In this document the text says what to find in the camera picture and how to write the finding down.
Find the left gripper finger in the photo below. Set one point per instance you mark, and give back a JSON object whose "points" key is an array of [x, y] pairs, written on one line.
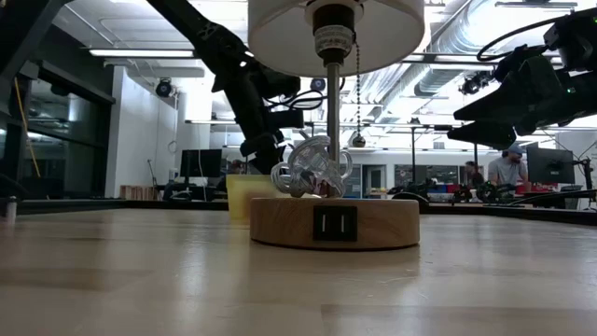
{"points": [[263, 151]]}

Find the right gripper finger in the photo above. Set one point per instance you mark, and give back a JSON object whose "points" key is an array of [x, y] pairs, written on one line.
{"points": [[490, 135], [522, 98]]}

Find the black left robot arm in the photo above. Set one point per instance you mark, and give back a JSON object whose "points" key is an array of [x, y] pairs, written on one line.
{"points": [[196, 28]]}

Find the person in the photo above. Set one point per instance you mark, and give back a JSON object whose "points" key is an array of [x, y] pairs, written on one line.
{"points": [[473, 175], [508, 168]]}

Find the yellow translucent plastic bin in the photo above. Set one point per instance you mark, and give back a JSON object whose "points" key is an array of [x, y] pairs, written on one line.
{"points": [[240, 196]]}

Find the black round ceiling spotlight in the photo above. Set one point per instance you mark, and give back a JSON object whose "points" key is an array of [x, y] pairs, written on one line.
{"points": [[318, 84], [164, 88]]}

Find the black computer monitor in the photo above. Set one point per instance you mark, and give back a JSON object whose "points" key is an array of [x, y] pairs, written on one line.
{"points": [[550, 165], [200, 163]]}

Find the white shade wooden table lamp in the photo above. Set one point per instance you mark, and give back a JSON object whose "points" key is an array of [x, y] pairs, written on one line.
{"points": [[336, 224]]}

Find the long fluorescent ceiling light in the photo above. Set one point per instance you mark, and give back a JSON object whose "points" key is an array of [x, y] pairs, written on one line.
{"points": [[140, 53]]}

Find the wooden pallet crate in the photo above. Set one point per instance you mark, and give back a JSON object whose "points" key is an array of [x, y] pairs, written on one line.
{"points": [[140, 192]]}

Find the white standoff peg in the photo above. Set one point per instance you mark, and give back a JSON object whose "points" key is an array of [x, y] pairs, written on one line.
{"points": [[11, 210]]}

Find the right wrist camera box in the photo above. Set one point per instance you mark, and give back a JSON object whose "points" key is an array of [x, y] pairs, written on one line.
{"points": [[578, 42]]}

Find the silver ventilation duct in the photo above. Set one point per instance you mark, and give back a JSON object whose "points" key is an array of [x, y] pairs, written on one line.
{"points": [[448, 46]]}

